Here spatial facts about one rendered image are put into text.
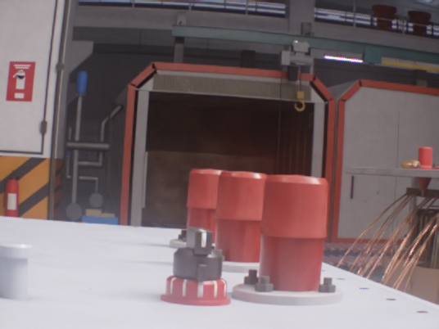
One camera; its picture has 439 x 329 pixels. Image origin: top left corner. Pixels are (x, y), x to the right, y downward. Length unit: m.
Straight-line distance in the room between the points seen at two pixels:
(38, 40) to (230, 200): 10.37
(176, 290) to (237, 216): 0.39
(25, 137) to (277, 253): 10.61
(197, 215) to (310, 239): 0.67
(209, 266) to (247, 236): 0.38
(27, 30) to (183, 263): 10.76
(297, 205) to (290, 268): 0.07
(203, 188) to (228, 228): 0.33
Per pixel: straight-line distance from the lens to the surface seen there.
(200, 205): 1.73
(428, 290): 3.98
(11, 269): 0.95
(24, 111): 11.67
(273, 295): 1.06
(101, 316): 0.90
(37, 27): 11.75
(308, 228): 1.08
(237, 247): 1.41
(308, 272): 1.09
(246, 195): 1.40
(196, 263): 1.03
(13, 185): 11.50
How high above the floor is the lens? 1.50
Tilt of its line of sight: level
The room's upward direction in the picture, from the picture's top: 3 degrees clockwise
